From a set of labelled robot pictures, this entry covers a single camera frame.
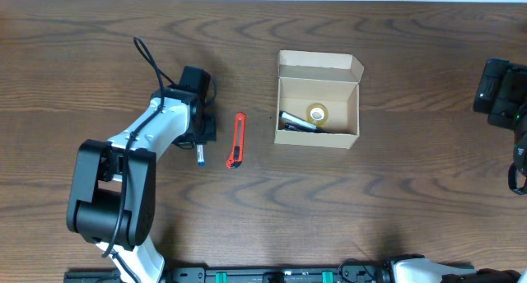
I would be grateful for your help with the black whiteboard marker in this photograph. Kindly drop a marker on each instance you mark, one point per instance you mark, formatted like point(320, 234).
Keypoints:
point(292, 119)

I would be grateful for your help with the red black stapler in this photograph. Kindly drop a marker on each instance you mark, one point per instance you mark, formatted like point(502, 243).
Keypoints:
point(296, 128)

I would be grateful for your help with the red utility knife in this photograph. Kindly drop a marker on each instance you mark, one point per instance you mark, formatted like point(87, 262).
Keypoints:
point(235, 158)

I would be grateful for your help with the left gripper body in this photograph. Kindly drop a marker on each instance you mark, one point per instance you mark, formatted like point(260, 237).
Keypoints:
point(207, 130)

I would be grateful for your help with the blue whiteboard marker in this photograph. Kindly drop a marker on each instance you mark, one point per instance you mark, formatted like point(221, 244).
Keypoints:
point(200, 155)

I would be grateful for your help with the yellow tape roll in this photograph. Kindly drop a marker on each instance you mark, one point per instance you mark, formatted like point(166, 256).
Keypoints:
point(317, 114)

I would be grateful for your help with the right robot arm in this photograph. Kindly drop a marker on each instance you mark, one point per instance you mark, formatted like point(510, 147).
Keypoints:
point(418, 269)

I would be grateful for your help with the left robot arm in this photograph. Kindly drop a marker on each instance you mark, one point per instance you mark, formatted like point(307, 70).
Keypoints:
point(113, 196)

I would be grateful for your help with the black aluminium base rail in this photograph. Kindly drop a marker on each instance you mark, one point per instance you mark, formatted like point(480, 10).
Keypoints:
point(347, 273)

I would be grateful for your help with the cardboard box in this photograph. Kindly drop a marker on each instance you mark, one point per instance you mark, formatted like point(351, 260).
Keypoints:
point(331, 79)

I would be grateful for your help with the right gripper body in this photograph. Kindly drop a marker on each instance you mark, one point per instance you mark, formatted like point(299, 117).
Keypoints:
point(484, 86)

